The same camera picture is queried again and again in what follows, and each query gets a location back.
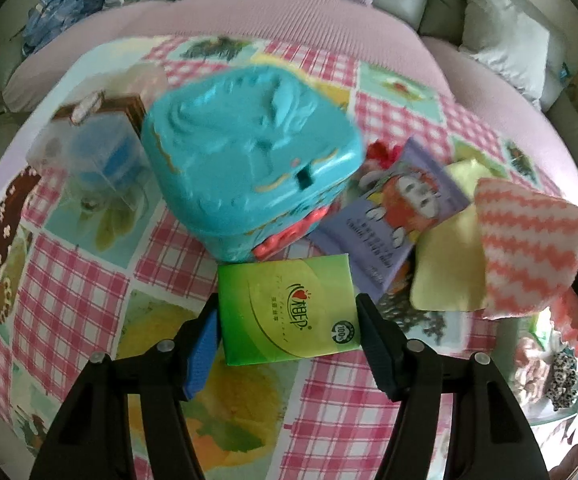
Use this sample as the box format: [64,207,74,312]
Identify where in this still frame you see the green tissue pack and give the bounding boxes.
[217,255,359,366]
[528,308,554,351]

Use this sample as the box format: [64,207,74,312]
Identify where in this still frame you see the pink white striped fluffy cloth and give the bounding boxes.
[474,178,578,359]

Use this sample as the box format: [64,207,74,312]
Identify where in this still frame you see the pink floral scrunchie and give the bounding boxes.
[511,336,550,406]

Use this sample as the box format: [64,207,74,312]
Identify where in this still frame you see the leopard print scrunchie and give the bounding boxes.
[545,351,578,411]

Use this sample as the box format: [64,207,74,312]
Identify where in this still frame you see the white tray with teal rim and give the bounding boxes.
[509,308,578,426]

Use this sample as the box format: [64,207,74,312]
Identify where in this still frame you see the light green cloth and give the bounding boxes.
[408,157,493,313]

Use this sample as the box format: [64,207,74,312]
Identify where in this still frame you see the colourful patchwork tablecloth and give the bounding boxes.
[0,34,578,480]

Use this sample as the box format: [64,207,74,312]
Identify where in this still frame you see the purple baby wipes pack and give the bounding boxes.
[310,139,470,301]

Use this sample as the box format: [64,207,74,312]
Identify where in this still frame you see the light grey cushion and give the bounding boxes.
[460,0,566,112]

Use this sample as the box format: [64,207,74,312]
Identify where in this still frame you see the clear box with blue item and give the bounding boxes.
[26,90,151,219]

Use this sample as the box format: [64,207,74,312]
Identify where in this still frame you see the turquoise plastic toy box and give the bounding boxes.
[141,65,365,262]

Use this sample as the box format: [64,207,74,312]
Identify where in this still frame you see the grey sofa with pink cover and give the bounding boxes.
[4,0,578,204]

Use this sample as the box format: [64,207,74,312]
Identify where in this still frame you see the blue crumpled clothes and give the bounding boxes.
[21,0,104,58]

